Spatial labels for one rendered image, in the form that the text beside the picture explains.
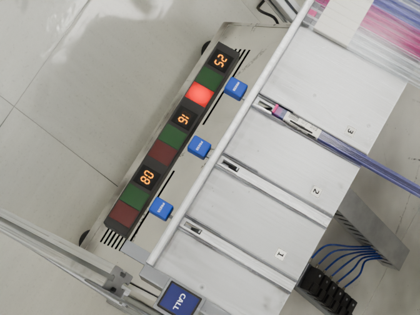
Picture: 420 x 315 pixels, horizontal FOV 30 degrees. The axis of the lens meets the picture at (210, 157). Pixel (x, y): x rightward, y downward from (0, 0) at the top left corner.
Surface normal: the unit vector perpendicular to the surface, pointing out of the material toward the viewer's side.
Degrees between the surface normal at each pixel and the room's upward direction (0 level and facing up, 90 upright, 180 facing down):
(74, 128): 0
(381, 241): 0
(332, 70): 44
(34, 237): 90
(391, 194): 0
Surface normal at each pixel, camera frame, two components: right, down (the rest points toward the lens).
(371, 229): 0.62, 0.16
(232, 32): -0.60, -0.53
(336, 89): 0.04, -0.25
